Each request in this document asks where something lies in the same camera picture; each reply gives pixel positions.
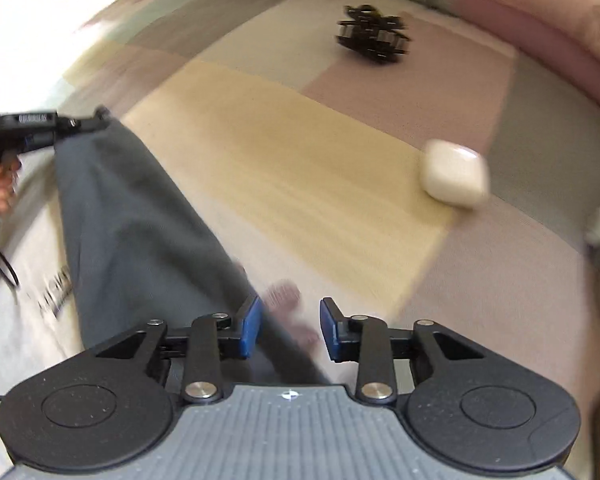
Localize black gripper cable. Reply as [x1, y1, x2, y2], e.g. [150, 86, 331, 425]
[0, 237, 21, 306]

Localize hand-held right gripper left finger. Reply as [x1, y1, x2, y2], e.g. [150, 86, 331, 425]
[96, 296, 263, 405]

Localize black hair claw clip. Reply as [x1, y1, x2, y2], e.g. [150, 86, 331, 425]
[336, 4, 411, 65]

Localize person's left hand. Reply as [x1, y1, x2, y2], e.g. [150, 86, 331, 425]
[0, 156, 22, 217]

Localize dark grey pants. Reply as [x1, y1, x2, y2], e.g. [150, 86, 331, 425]
[55, 120, 331, 391]

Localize pink floral folded quilt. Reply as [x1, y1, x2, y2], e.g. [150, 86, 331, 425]
[112, 0, 600, 126]

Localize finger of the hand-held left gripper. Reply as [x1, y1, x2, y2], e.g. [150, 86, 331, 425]
[55, 107, 112, 135]

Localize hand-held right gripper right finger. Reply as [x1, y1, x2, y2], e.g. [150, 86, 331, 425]
[320, 297, 485, 406]

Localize white earbuds case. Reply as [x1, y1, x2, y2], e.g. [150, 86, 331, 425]
[420, 139, 490, 209]

